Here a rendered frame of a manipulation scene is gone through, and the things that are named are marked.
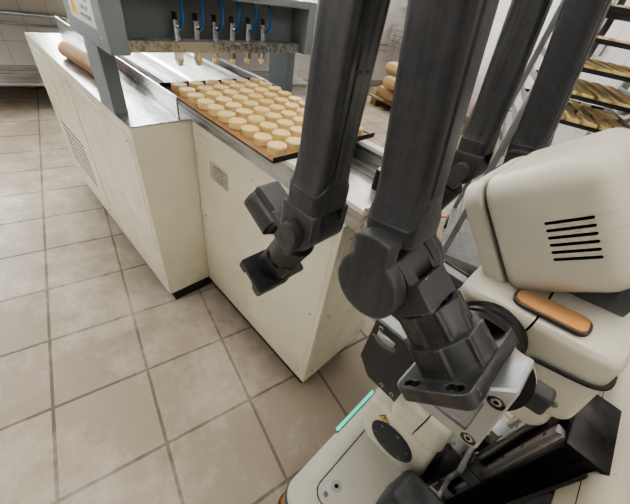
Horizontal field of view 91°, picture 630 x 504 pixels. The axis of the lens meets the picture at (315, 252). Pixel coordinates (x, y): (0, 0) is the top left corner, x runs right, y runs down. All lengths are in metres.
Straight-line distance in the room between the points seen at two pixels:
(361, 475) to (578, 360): 0.71
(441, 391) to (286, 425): 1.02
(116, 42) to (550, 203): 0.99
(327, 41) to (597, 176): 0.27
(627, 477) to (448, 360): 0.36
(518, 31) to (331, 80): 0.43
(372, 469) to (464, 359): 0.73
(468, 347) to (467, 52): 0.25
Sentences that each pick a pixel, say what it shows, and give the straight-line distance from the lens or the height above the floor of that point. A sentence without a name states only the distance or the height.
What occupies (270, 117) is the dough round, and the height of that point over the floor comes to 0.92.
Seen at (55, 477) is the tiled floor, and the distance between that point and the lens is 1.41.
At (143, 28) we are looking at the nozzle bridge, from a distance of 1.17.
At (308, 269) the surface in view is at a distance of 0.86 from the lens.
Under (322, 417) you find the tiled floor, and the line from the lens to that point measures 1.34.
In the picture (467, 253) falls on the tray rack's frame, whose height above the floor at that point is 0.15.
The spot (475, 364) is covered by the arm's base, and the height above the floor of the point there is 0.99.
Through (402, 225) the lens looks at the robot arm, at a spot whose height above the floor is 1.08.
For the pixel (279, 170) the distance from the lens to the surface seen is 0.83.
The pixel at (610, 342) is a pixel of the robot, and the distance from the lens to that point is 0.44.
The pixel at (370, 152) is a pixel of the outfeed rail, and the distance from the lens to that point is 0.98.
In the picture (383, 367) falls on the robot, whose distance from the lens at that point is 0.63.
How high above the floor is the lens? 1.24
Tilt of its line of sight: 41 degrees down
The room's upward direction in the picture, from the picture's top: 11 degrees clockwise
